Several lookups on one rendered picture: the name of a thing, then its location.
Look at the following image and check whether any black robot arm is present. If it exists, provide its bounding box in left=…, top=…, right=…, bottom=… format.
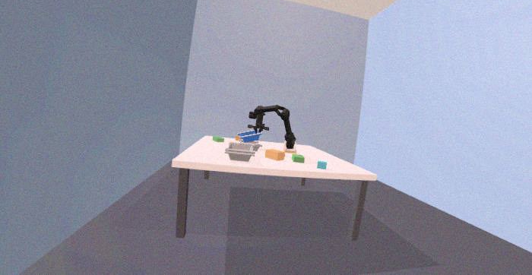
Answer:
left=249, top=105, right=296, bottom=149

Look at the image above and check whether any small light blue block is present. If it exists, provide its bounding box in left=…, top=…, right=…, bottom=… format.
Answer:
left=317, top=160, right=328, bottom=170

